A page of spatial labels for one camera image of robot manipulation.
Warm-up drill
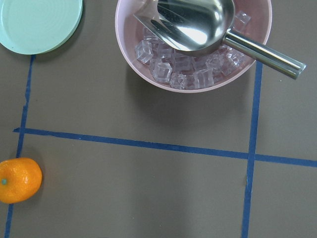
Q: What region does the light green plate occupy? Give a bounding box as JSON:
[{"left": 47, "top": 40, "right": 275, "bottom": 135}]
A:
[{"left": 0, "top": 0, "right": 83, "bottom": 55}]

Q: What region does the steel ice scoop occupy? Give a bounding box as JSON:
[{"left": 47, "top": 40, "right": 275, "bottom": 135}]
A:
[{"left": 134, "top": 0, "right": 306, "bottom": 79}]

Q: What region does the orange mandarin fruit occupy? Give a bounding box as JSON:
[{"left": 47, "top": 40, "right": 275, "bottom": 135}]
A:
[{"left": 0, "top": 158, "right": 43, "bottom": 204}]

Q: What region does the pink bowl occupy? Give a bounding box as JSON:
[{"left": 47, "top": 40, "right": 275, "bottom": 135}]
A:
[{"left": 115, "top": 0, "right": 272, "bottom": 94}]

